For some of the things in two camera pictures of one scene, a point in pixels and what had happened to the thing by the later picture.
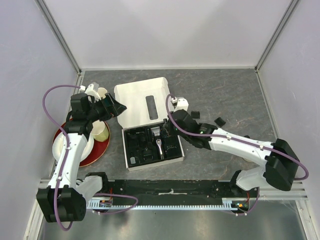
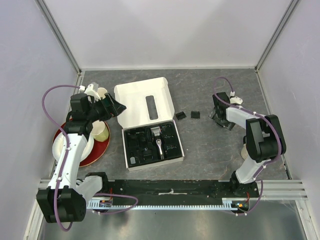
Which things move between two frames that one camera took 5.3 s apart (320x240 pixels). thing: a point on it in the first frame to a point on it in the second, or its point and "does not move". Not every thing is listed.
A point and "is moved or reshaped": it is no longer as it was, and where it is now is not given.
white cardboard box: (146, 102) does not move
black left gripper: (110, 111) does not move
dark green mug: (101, 91) does not move
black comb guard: (220, 121) is moved or reshaped
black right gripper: (176, 133) to (228, 124)
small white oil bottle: (132, 160) does not move
